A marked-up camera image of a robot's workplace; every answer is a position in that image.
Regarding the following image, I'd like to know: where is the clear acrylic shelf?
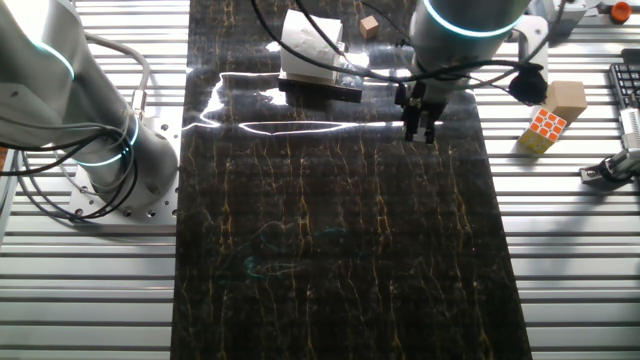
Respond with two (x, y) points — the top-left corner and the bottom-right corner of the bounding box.
(277, 72), (364, 105)

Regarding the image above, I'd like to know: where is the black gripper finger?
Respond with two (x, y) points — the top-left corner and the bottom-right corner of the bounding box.
(402, 107), (420, 143)
(422, 112), (438, 145)

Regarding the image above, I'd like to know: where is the white toilet paper roll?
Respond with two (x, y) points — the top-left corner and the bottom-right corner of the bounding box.
(278, 8), (345, 86)

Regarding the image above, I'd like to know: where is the black marble pattern mat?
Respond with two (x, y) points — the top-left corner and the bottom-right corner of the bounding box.
(169, 0), (534, 360)

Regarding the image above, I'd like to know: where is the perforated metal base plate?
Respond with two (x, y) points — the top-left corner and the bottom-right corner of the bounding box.
(67, 107), (182, 227)

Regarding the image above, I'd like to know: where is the red push button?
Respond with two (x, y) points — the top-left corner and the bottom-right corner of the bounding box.
(609, 0), (633, 25)

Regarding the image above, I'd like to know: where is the thick grey robot cable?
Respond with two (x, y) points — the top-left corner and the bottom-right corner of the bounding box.
(82, 31), (152, 121)

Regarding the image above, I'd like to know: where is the black keyboard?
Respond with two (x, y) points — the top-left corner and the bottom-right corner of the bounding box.
(607, 48), (640, 111)

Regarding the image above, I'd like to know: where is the orange white Rubik's cube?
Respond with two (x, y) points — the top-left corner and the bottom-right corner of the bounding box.
(517, 107), (569, 155)

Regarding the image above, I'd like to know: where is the small wooden cube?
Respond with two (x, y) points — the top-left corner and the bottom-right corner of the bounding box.
(359, 14), (380, 41)

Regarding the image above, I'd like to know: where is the aluminium post with black ring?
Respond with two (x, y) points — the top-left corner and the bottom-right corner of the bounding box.
(579, 147), (640, 189)

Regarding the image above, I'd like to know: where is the thick black wrist cable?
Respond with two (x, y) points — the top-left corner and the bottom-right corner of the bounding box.
(248, 0), (546, 84)

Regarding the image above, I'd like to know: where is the thin light base wire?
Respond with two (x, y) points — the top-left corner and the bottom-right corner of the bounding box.
(14, 107), (134, 211)

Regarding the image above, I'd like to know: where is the grey control box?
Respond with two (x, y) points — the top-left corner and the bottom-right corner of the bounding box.
(530, 0), (604, 36)

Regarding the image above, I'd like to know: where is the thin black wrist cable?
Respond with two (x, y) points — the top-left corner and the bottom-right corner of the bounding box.
(293, 0), (404, 81)

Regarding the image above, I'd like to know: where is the wrist camera with grey bracket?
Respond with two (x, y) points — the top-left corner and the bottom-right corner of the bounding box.
(507, 14), (550, 106)

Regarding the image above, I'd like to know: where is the small grey camera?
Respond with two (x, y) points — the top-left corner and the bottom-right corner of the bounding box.
(618, 107), (640, 151)

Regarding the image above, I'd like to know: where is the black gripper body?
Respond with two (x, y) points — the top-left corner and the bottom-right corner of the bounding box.
(394, 79), (450, 122)

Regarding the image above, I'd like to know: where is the black base cable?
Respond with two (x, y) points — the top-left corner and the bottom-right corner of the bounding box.
(0, 124), (140, 221)

